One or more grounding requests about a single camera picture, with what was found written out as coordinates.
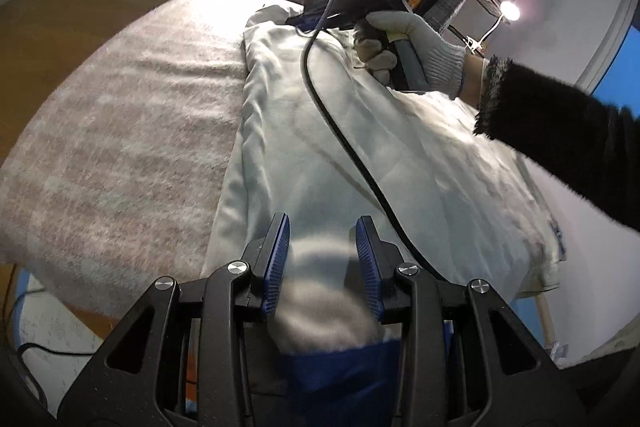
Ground right white gloved hand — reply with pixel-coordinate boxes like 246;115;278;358
354;11;466;100

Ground right forearm black sleeve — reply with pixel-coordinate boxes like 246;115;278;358
474;56;639;231

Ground plaid beige bed blanket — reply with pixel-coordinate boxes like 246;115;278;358
1;0;276;317

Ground white clip-on lamp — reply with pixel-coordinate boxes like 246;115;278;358
464;1;521;54

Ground window with white frame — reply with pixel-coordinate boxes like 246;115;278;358
576;0;639;116

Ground beige and blue work jacket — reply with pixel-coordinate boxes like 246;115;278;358
205;5;561;426

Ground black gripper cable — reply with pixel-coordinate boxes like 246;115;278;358
298;0;454;283

